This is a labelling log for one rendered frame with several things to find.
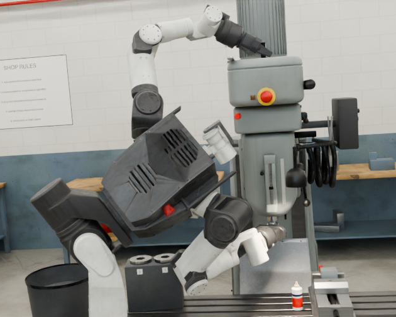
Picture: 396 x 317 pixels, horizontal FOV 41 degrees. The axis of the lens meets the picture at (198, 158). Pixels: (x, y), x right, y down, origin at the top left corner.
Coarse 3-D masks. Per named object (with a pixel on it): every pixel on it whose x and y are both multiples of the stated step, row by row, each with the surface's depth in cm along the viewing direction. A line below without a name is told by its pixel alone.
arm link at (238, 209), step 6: (228, 204) 160; (234, 204) 160; (240, 204) 161; (222, 210) 156; (228, 210) 155; (234, 210) 156; (240, 210) 158; (246, 210) 161; (240, 216) 156; (246, 216) 160; (240, 222) 154; (246, 222) 160; (216, 246) 161; (222, 246) 162
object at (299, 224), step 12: (300, 144) 243; (300, 156) 239; (240, 180) 243; (240, 192) 244; (300, 204) 241; (264, 216) 244; (288, 216) 243; (300, 216) 242; (312, 216) 246; (288, 228) 244; (300, 228) 243; (312, 228) 246; (312, 240) 246; (312, 252) 246; (312, 264) 246
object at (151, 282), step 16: (144, 256) 219; (160, 256) 217; (128, 272) 211; (144, 272) 211; (160, 272) 211; (128, 288) 211; (144, 288) 211; (160, 288) 211; (176, 288) 211; (128, 304) 212; (144, 304) 212; (160, 304) 212; (176, 304) 212
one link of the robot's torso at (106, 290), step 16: (80, 240) 153; (96, 240) 154; (80, 256) 154; (96, 256) 155; (112, 256) 157; (96, 272) 155; (112, 272) 157; (96, 288) 157; (112, 288) 158; (96, 304) 160; (112, 304) 161
